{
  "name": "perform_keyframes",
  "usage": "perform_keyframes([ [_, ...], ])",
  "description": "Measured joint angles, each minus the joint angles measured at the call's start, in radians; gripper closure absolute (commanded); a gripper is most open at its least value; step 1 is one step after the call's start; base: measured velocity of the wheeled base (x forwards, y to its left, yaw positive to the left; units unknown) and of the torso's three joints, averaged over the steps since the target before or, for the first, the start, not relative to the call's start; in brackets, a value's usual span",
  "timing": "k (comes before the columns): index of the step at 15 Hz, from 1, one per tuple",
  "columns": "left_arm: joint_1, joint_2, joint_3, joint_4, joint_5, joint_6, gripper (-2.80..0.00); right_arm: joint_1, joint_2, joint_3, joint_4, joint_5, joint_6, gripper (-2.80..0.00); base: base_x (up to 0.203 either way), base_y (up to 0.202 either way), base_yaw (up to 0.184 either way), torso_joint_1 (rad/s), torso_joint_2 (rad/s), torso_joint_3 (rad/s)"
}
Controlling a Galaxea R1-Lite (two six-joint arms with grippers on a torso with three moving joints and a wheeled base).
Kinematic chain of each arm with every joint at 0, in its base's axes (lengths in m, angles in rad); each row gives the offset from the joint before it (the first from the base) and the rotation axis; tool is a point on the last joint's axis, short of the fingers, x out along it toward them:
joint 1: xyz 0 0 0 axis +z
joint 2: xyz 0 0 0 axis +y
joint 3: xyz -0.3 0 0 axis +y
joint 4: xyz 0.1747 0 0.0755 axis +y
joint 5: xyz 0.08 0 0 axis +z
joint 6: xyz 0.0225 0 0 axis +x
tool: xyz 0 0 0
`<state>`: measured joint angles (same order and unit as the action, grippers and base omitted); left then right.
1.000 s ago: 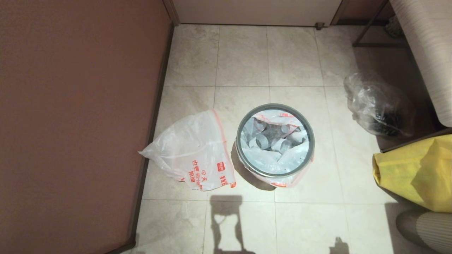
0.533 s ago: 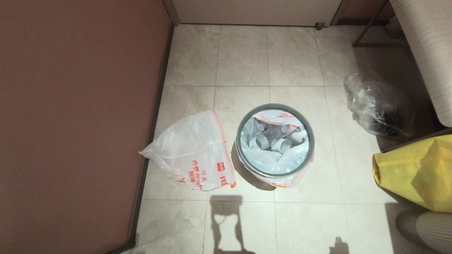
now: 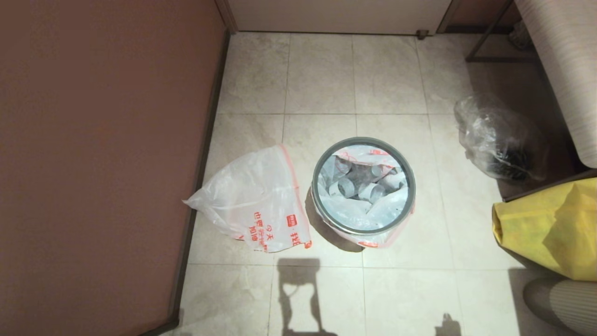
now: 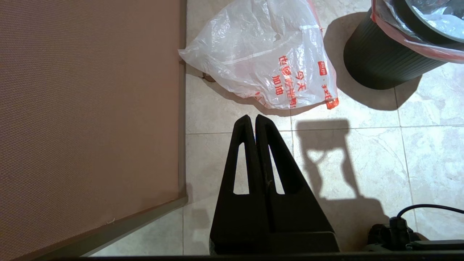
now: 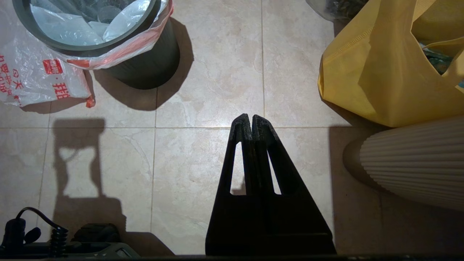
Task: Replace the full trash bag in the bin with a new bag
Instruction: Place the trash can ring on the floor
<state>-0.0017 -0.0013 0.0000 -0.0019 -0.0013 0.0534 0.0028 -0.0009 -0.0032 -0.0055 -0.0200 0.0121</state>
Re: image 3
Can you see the white plastic bag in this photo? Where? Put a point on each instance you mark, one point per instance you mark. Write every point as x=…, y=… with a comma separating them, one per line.
x=252, y=196

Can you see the used white bag red trim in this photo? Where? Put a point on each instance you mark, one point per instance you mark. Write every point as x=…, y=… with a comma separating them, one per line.
x=387, y=212

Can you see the clear plastic bag dark contents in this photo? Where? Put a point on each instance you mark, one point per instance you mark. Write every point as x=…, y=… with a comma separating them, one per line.
x=499, y=140

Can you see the yellow fabric bag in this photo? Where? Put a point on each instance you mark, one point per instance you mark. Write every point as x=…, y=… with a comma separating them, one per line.
x=541, y=228

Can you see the white paper tube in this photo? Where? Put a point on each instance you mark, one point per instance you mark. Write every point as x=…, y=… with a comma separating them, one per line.
x=346, y=187
x=373, y=192

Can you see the small metal door stop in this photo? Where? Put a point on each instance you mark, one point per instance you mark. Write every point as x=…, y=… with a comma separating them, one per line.
x=422, y=34

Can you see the dark brown wooden board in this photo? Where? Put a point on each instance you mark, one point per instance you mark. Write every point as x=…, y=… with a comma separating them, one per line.
x=550, y=185

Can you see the grey mesh bundle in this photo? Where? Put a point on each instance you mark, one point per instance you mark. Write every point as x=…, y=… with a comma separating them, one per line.
x=520, y=36

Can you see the beige striped furniture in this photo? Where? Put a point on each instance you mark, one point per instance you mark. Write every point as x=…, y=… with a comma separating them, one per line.
x=569, y=70

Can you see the grey ribbed round pouf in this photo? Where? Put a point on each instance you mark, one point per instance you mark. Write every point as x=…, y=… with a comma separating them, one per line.
x=569, y=303

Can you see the dark metal frame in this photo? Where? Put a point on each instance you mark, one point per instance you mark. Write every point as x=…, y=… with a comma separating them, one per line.
x=499, y=59

